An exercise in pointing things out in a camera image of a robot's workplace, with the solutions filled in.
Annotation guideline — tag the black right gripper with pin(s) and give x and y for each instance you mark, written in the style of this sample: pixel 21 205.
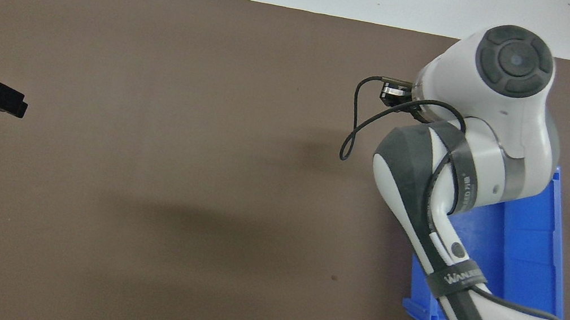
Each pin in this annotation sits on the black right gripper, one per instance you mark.
pixel 395 94

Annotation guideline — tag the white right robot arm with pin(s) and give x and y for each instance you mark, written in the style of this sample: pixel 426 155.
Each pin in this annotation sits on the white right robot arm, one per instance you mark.
pixel 500 102

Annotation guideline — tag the brown table mat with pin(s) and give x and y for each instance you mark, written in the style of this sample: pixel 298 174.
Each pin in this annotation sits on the brown table mat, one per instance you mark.
pixel 156 105

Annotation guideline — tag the blue plastic storage bin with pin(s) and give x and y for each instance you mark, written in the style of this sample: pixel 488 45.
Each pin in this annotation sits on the blue plastic storage bin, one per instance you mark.
pixel 529 244

